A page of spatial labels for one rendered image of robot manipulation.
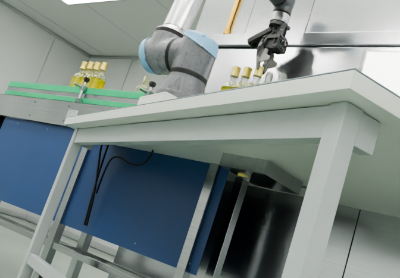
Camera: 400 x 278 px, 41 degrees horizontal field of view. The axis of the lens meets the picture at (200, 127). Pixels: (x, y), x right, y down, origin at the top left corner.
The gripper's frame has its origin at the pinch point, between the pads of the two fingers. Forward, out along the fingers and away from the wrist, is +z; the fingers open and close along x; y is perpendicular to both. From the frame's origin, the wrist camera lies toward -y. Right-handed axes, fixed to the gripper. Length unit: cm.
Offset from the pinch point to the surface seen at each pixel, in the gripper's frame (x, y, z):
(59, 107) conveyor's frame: -16, -98, 31
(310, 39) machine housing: 12.8, 10.6, -20.2
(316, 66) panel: 12.0, 17.4, -7.7
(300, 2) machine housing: 14.9, -1.5, -40.0
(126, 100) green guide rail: -13, -55, 23
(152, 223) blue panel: -13, -15, 71
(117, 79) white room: 309, -490, -121
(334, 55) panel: 12.0, 24.0, -12.8
